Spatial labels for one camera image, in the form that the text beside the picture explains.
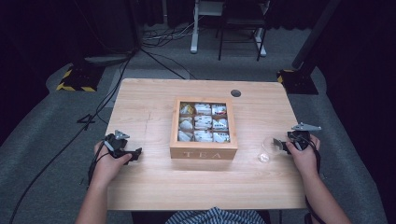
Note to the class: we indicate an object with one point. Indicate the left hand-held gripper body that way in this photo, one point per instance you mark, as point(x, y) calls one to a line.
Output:
point(115, 143)

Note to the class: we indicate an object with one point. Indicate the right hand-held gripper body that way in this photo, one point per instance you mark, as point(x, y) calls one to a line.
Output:
point(300, 138)

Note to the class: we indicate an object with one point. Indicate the clear plastic cup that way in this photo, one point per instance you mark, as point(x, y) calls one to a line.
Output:
point(268, 151)

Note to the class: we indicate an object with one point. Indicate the person's right hand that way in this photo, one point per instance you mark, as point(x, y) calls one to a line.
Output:
point(303, 160)

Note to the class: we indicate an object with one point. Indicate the person's left hand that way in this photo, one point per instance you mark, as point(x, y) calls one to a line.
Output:
point(109, 166)

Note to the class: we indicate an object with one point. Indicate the black stand with slanted pole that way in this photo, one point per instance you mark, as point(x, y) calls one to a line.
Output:
point(300, 79)

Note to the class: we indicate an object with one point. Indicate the round grey table grommet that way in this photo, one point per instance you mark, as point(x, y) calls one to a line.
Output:
point(235, 93)

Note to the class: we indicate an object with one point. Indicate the wooden tea box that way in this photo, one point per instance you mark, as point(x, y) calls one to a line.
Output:
point(203, 149)

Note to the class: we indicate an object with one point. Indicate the group of white tea bags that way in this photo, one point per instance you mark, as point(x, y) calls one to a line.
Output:
point(204, 123)

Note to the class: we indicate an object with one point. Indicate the black yellow striped stand base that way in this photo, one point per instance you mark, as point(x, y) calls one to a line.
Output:
point(80, 77)

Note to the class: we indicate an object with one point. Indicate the person's striped clothing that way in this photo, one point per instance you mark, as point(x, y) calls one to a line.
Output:
point(214, 217)

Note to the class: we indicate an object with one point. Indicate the black chair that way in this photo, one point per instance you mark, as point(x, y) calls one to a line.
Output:
point(241, 21)

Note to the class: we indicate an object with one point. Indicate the white desk frame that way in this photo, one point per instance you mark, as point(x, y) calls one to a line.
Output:
point(195, 28)

